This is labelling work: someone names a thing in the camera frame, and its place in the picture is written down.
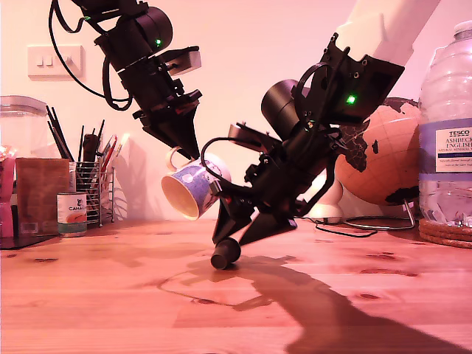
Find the white-tipped brush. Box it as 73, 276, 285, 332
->
108, 132, 130, 165

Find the white wall switch plate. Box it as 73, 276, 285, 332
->
27, 45, 86, 80

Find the thick dark brush handle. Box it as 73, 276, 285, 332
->
83, 133, 98, 164

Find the black flat stand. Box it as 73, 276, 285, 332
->
0, 234, 60, 251

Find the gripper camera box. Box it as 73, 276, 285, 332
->
154, 46, 203, 77
227, 123, 283, 153

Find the glass jar with metal lid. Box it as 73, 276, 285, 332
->
0, 95, 49, 159

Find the flat black ribbon cable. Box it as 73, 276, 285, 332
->
54, 0, 108, 36

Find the metal globe stand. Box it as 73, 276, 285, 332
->
345, 200, 416, 232

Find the white two-ball figure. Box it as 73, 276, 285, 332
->
309, 182, 344, 224

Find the cork globe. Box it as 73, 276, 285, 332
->
333, 97, 421, 207

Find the pink packet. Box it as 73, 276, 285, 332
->
0, 146, 18, 239

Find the dark coffee capsule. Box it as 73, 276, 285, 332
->
210, 237, 243, 270

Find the large plastic water bottle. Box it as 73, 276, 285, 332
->
417, 20, 472, 226

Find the black camera cable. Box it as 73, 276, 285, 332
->
199, 136, 261, 196

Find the wire utensil holder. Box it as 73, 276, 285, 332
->
73, 161, 115, 226

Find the brown cardboard box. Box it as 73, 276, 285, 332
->
15, 157, 71, 236

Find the slim black stick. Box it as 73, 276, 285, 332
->
94, 119, 105, 162

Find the black right elbow cable loop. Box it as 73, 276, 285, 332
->
294, 63, 333, 126

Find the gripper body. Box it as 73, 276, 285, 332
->
220, 147, 329, 226
118, 55, 203, 121

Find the white mug with blue print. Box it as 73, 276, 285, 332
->
161, 146, 232, 221

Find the red pencil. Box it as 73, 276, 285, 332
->
100, 135, 117, 173

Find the black gripper side cable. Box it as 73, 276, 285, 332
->
300, 162, 339, 217

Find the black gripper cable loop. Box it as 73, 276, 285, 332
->
102, 55, 133, 111

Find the thin black table cable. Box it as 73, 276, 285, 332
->
294, 216, 377, 237

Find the black chopstick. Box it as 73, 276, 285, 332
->
46, 121, 68, 159
45, 105, 72, 162
51, 107, 74, 162

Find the small tin can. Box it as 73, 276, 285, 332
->
56, 192, 89, 238

